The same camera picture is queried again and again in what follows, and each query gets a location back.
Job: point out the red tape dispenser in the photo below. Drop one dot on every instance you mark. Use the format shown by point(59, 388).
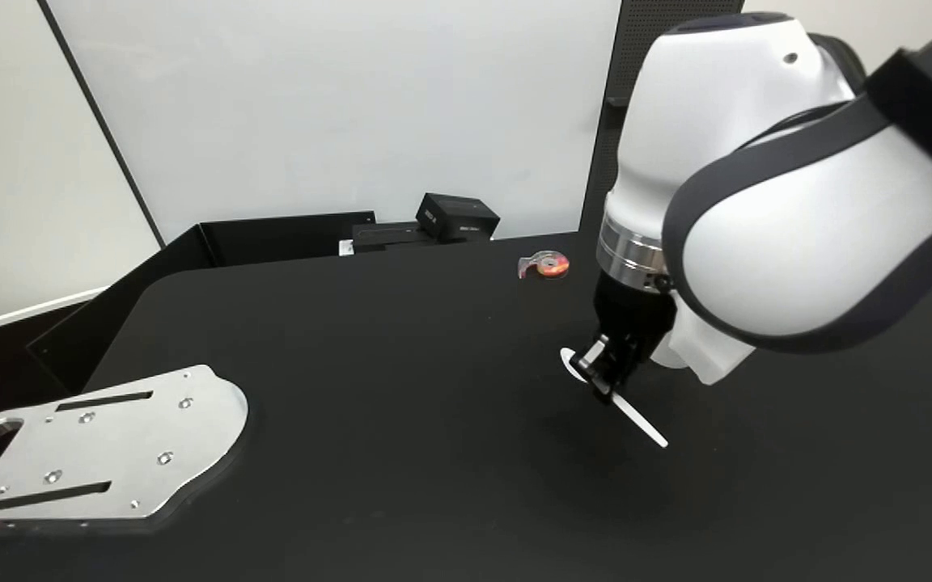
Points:
point(547, 263)

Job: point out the black low side cabinet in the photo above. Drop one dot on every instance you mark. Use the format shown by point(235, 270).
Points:
point(250, 240)

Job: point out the small white tag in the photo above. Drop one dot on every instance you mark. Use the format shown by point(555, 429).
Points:
point(344, 246)

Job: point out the white plastic spoon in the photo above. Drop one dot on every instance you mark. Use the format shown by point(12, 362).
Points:
point(647, 426)

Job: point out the small black box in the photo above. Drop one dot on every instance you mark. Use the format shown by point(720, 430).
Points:
point(457, 213)

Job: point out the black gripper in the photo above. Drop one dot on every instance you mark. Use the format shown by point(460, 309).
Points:
point(634, 311)

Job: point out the black vertical pillar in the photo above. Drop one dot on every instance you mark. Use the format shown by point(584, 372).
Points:
point(610, 130)

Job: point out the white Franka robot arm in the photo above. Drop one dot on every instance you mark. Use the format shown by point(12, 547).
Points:
point(810, 213)

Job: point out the white board panel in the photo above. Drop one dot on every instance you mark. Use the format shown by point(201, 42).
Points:
point(356, 108)

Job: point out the silver metal mounting plate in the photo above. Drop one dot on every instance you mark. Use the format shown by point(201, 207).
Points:
point(113, 442)

